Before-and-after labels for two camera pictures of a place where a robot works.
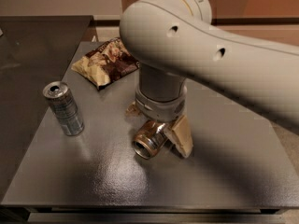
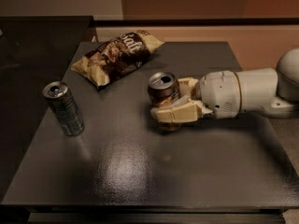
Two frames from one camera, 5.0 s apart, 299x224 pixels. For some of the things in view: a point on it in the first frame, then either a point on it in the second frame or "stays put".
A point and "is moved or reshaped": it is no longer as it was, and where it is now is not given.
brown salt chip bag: x=106 y=63 stays put
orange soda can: x=150 y=137 is moved or reshaped
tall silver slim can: x=66 y=105 stays put
